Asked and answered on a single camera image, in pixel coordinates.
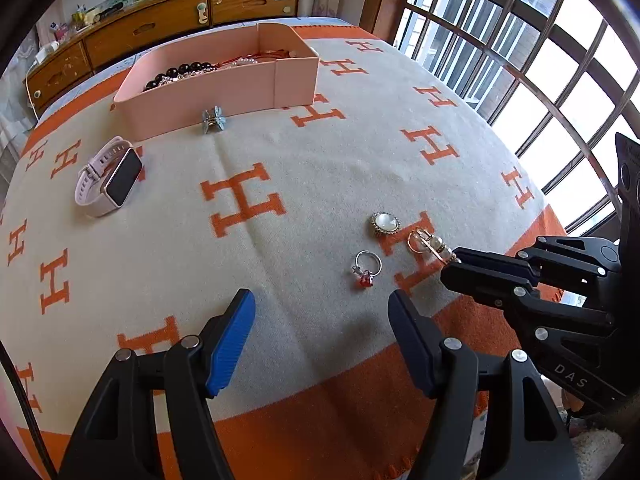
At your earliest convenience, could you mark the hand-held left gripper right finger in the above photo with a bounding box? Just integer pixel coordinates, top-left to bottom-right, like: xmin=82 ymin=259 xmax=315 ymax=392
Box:
xmin=387 ymin=289 xmax=583 ymax=480

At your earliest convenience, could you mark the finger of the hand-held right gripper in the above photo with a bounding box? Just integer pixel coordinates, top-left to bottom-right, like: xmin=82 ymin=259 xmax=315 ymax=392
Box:
xmin=440 ymin=262 xmax=615 ymax=332
xmin=451 ymin=236 xmax=622 ymax=287

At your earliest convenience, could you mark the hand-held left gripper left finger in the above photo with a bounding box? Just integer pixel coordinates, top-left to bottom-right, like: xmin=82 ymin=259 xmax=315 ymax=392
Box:
xmin=59 ymin=288 xmax=257 ymax=480

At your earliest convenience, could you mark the gold pearl pin brooch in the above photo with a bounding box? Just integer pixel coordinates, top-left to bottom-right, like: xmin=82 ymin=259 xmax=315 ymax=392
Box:
xmin=406 ymin=228 xmax=462 ymax=265

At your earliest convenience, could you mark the pink storage box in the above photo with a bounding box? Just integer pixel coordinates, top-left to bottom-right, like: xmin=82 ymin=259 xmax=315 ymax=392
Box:
xmin=111 ymin=22 xmax=321 ymax=142

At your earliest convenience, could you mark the white pearl necklace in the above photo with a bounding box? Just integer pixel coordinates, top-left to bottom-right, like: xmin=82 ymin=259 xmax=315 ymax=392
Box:
xmin=162 ymin=69 xmax=216 ymax=84

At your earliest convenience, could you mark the black bead bracelet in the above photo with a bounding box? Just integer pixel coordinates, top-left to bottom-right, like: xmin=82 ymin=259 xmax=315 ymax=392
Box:
xmin=142 ymin=60 xmax=219 ymax=92

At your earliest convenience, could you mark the white pearl bracelet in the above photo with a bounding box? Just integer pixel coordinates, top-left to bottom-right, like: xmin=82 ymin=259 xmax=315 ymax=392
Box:
xmin=233 ymin=50 xmax=303 ymax=67

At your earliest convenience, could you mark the red cord bracelet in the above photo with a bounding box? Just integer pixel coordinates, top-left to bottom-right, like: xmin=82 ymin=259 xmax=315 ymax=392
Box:
xmin=215 ymin=48 xmax=294 ymax=69

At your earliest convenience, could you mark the round white stone brooch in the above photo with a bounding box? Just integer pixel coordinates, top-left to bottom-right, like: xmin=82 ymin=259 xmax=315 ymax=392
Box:
xmin=371 ymin=211 xmax=402 ymax=237

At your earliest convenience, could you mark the orange and beige printed blanket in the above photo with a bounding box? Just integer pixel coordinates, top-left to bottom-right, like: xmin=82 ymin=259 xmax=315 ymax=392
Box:
xmin=0 ymin=25 xmax=569 ymax=480

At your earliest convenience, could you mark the pink smartwatch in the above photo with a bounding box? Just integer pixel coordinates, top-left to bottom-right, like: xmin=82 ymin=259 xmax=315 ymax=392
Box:
xmin=75 ymin=136 xmax=145 ymax=219

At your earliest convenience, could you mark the metal window grille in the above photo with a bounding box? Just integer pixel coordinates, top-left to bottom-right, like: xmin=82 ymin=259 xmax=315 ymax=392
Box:
xmin=394 ymin=0 xmax=640 ymax=233

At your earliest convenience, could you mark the white lace furniture cover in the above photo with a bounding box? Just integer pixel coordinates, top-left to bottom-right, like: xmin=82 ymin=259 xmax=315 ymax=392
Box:
xmin=0 ymin=30 xmax=39 ymax=196

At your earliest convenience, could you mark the wooden desk with drawers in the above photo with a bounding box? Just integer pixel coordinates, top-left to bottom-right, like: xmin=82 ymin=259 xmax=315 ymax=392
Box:
xmin=25 ymin=0 xmax=302 ymax=114

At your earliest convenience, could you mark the green pen holder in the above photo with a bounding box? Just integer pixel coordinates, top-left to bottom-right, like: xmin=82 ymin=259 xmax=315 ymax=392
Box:
xmin=71 ymin=6 xmax=97 ymax=30

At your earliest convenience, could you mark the red stone ring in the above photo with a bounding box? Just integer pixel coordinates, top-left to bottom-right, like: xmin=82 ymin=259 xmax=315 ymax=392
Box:
xmin=351 ymin=251 xmax=384 ymax=290

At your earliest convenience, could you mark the white charger with cable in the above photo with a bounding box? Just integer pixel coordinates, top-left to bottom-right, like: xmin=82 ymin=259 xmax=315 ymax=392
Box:
xmin=24 ymin=42 xmax=62 ymax=122

